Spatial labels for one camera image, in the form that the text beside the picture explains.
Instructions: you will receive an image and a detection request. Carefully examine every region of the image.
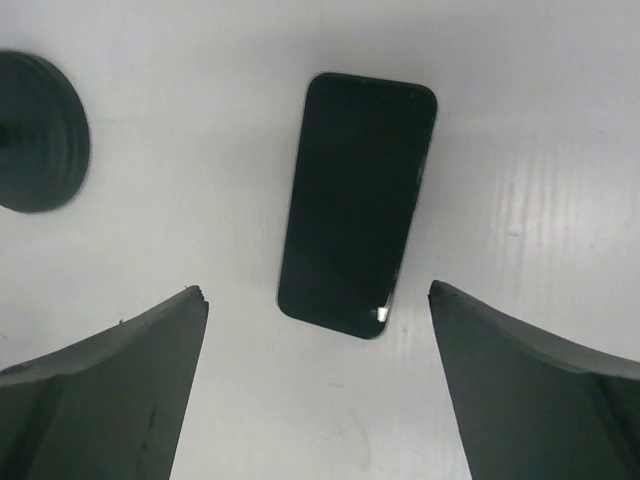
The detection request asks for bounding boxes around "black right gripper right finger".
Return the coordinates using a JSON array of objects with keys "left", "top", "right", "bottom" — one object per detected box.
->
[{"left": 428, "top": 280, "right": 639, "bottom": 479}]

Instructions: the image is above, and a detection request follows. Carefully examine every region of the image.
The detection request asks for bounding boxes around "black phone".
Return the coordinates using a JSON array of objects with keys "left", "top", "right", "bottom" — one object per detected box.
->
[{"left": 277, "top": 72, "right": 438, "bottom": 340}]

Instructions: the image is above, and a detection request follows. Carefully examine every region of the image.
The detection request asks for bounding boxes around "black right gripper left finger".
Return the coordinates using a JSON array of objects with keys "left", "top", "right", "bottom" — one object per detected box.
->
[{"left": 1, "top": 286, "right": 209, "bottom": 479}]

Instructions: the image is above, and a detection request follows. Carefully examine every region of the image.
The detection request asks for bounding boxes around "black round-base phone stand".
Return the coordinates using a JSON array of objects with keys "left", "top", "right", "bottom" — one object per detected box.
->
[{"left": 1, "top": 49, "right": 91, "bottom": 214}]

